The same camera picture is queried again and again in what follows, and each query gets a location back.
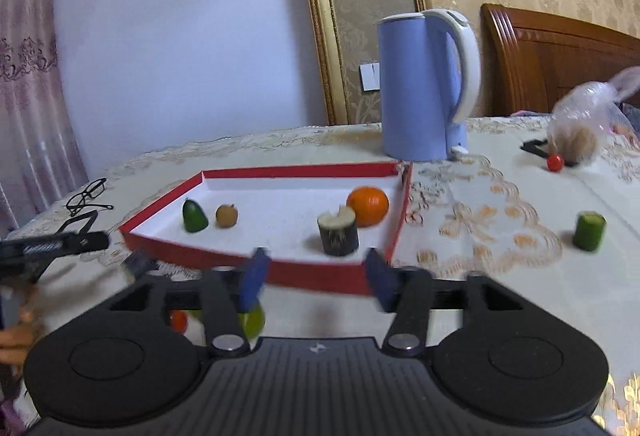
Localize pink curtain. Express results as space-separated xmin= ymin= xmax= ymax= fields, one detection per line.
xmin=0 ymin=0 xmax=90 ymax=233

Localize blue electric kettle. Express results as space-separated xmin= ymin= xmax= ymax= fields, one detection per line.
xmin=377 ymin=8 xmax=482 ymax=162

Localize person's left hand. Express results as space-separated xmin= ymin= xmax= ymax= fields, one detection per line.
xmin=0 ymin=286 xmax=41 ymax=367

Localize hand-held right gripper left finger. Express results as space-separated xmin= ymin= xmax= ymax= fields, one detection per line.
xmin=107 ymin=247 xmax=271 ymax=358

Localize gold wall frame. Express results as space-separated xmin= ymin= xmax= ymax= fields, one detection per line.
xmin=292 ymin=0 xmax=434 ymax=126

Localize black eyeglasses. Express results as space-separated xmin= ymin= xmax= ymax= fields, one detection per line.
xmin=66 ymin=177 xmax=114 ymax=218

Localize dark upright eggplant piece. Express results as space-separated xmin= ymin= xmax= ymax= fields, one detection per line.
xmin=318 ymin=205 xmax=360 ymax=257

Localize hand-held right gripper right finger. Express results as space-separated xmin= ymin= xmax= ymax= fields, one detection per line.
xmin=365 ymin=247 xmax=531 ymax=358

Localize red cardboard tray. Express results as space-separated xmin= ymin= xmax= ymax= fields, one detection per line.
xmin=118 ymin=161 xmax=413 ymax=297

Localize wooden headboard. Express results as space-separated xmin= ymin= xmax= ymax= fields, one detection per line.
xmin=479 ymin=3 xmax=640 ymax=118

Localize clear plastic bag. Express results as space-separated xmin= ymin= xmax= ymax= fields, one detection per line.
xmin=546 ymin=67 xmax=640 ymax=166

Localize green cucumber tip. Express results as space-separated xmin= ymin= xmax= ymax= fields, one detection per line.
xmin=182 ymin=198 xmax=209 ymax=233

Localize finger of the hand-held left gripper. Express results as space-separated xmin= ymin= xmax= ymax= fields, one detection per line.
xmin=121 ymin=249 xmax=161 ymax=283
xmin=0 ymin=210 xmax=110 ymax=284

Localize white wall switch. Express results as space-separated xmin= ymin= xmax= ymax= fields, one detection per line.
xmin=359 ymin=61 xmax=381 ymax=92

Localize small brown round fruit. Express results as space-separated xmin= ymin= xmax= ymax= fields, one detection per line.
xmin=215 ymin=204 xmax=239 ymax=229

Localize green cucumber piece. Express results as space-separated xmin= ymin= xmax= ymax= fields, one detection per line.
xmin=572 ymin=211 xmax=607 ymax=252

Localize orange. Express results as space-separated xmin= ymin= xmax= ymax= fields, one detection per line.
xmin=346 ymin=186 xmax=390 ymax=228

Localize small black object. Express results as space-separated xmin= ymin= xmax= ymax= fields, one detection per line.
xmin=519 ymin=139 xmax=552 ymax=158

